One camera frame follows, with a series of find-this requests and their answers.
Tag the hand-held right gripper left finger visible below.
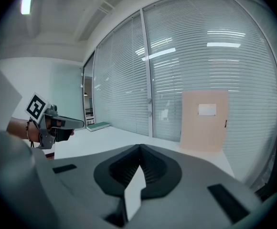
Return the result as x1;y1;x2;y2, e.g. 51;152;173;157
34;144;141;229

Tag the beaded bracelet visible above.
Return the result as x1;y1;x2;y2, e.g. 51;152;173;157
25;118;34;142

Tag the pink cardboard box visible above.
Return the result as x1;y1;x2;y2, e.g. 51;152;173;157
180;90;229;152

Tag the ceiling light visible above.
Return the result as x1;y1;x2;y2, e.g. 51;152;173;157
21;0;35;15

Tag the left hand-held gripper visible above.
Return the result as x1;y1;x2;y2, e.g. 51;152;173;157
24;92;85;150

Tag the white desk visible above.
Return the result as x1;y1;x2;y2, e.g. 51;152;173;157
53;122;236;179

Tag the green book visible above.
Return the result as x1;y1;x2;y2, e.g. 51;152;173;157
85;121;111;132

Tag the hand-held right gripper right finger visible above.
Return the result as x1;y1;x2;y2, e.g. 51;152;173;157
133;144;265;229

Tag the person's left forearm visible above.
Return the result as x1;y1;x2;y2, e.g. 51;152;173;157
6;117;40;143

